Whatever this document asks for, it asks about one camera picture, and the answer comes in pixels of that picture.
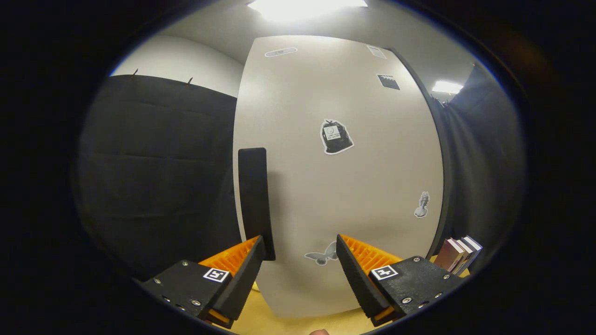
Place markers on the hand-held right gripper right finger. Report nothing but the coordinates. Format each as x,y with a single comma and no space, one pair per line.
356,274

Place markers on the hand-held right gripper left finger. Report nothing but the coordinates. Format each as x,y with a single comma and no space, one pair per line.
247,274

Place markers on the white cabinet door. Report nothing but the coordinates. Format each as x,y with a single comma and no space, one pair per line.
349,195

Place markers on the white spine book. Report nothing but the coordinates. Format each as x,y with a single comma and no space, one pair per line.
465,249

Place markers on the black backdrop cloth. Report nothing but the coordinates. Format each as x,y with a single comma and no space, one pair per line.
153,177

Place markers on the ceiling light panel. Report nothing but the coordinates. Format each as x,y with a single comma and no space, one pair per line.
447,87
307,8

